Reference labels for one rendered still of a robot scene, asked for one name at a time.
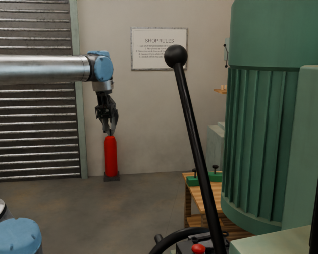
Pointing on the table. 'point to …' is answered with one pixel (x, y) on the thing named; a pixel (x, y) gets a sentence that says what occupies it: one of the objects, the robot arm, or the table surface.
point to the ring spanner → (207, 237)
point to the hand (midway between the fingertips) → (110, 132)
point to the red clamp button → (198, 249)
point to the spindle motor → (265, 103)
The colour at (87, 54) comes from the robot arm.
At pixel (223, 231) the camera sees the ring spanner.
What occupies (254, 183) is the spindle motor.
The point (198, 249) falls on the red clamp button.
